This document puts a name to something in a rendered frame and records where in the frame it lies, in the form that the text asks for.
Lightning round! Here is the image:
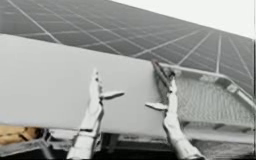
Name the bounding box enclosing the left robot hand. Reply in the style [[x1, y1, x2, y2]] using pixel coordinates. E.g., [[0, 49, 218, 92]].
[[79, 67, 126, 133]]

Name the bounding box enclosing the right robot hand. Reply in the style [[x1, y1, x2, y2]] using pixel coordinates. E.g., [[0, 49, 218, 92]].
[[144, 71, 188, 137]]

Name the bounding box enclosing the grey mesh tray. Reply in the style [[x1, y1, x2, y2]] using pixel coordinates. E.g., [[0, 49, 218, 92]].
[[156, 63, 256, 128]]

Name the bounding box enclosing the grey cart with brown box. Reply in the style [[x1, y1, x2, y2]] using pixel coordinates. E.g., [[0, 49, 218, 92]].
[[0, 33, 256, 158]]

